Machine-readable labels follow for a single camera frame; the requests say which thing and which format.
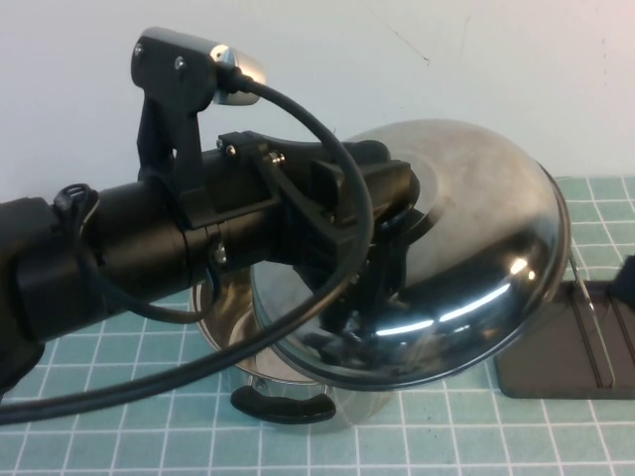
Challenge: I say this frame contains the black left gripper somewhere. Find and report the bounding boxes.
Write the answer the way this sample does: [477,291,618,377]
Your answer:
[183,129,422,321]

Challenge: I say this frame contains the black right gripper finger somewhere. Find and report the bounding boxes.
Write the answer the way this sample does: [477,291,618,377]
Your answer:
[616,254,635,299]

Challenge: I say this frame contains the stainless steel lid black knob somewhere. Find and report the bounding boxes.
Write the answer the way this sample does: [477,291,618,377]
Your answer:
[250,117,572,393]

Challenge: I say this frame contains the dark grey lid rack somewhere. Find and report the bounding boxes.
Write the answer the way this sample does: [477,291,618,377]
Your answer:
[495,247,635,401]

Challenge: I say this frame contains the teal grid tablecloth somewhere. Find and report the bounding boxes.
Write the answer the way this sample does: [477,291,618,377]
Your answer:
[0,174,635,476]

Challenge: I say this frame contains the thick black camera cable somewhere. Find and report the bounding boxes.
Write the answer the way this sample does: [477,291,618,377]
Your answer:
[0,67,373,423]

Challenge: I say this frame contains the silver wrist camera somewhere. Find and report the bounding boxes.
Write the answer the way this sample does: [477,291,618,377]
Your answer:
[141,27,270,108]

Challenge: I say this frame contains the stainless steel pot black handles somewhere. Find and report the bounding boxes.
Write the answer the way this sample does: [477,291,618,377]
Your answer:
[190,277,398,437]

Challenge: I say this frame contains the thin black wire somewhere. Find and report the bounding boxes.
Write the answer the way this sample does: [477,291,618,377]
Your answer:
[53,183,224,326]

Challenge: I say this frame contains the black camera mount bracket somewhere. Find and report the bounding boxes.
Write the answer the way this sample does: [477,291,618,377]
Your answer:
[129,42,219,202]

